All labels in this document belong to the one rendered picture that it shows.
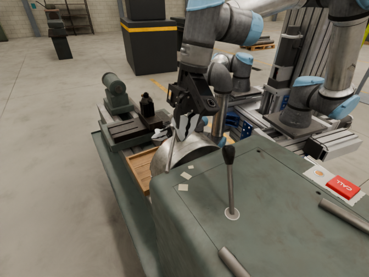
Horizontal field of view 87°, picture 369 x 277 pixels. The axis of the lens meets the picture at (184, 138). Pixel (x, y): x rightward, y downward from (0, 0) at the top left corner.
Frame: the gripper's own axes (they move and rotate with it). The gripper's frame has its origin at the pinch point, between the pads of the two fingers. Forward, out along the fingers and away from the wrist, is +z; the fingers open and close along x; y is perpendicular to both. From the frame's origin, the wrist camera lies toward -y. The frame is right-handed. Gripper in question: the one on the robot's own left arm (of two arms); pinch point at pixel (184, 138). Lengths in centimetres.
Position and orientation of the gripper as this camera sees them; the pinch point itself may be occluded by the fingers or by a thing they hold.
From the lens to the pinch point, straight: 55.7
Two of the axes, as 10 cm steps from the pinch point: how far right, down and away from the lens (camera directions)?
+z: -1.7, 8.6, 4.9
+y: -5.2, -5.0, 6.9
